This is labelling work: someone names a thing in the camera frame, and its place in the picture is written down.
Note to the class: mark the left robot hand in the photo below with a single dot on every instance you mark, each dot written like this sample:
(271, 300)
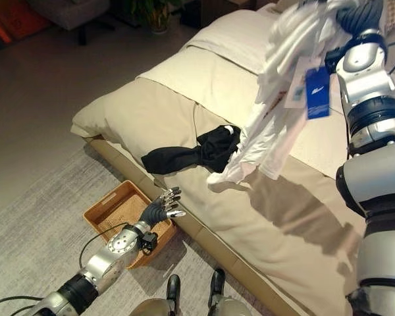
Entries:
(155, 210)

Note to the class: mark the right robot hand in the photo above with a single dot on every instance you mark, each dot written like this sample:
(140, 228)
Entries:
(357, 16)

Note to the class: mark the white garment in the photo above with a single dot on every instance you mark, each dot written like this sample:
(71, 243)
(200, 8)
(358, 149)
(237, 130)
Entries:
(276, 98)

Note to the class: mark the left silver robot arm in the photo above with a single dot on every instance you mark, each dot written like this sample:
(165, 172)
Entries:
(95, 263)

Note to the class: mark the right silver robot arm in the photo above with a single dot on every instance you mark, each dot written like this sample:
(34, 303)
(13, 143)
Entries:
(373, 148)

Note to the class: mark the woven rattan basket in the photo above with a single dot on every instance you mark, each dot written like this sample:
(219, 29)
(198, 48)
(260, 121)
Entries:
(118, 210)

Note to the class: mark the black garment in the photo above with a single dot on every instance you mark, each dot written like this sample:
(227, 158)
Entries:
(197, 154)

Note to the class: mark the left robot leg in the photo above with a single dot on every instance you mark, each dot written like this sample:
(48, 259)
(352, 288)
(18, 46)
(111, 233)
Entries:
(172, 289)

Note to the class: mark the robot leg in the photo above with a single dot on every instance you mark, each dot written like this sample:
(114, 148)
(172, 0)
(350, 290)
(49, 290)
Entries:
(217, 286)
(172, 289)

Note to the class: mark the blue hang tag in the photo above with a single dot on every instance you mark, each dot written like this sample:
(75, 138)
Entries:
(317, 92)

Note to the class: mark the white paper hang tag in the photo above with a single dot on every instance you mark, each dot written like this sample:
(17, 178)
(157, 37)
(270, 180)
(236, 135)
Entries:
(296, 89)

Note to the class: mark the right robot leg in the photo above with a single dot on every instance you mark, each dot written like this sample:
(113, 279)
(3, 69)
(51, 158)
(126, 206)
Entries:
(217, 286)

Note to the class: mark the grey floor rug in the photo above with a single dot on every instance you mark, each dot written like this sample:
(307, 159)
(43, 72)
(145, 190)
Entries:
(52, 224)

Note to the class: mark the beige bed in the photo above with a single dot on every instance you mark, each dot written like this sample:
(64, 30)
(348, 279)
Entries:
(250, 148)

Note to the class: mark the potted green plant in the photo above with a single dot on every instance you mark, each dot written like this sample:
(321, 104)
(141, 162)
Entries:
(154, 13)

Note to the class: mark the grey office chair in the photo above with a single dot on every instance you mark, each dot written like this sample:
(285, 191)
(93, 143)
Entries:
(66, 13)

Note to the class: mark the orange box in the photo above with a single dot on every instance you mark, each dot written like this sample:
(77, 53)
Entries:
(6, 19)

